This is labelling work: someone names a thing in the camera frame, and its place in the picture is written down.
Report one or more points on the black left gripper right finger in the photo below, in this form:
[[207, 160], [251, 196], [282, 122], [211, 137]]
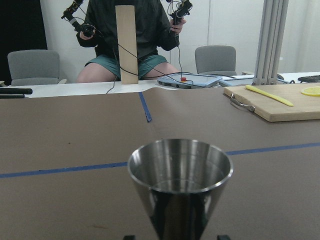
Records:
[[223, 237]]

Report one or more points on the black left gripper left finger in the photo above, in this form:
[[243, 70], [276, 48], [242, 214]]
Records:
[[129, 237]]

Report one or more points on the steel jigger measuring cup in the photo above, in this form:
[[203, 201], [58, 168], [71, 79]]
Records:
[[179, 182]]

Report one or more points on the blue tape line crosswise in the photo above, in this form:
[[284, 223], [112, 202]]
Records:
[[124, 164]]

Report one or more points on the blue tape line lengthwise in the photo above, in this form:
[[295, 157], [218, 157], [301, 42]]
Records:
[[145, 107]]

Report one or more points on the yellow plastic knife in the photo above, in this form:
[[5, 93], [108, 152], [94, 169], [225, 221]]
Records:
[[269, 95]]

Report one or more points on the wooden cutting board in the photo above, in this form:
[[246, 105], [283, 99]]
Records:
[[304, 107]]

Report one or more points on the teach pendant with red button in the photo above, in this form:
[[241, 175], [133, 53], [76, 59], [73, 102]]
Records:
[[189, 80]]

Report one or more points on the grey office chair right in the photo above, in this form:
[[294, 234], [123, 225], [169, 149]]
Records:
[[216, 59]]

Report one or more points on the grey office chair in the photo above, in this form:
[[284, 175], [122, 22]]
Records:
[[216, 59], [34, 67]]

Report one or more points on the black keyboard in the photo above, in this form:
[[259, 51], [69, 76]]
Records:
[[309, 79]]

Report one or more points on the grey office chair left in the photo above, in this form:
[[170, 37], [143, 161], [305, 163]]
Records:
[[34, 67]]

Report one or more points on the seated operator in black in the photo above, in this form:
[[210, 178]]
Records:
[[153, 30]]

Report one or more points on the upright wooden plank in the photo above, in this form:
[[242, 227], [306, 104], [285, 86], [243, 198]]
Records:
[[127, 44]]

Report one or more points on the aluminium frame post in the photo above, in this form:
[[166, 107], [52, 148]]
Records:
[[271, 35]]

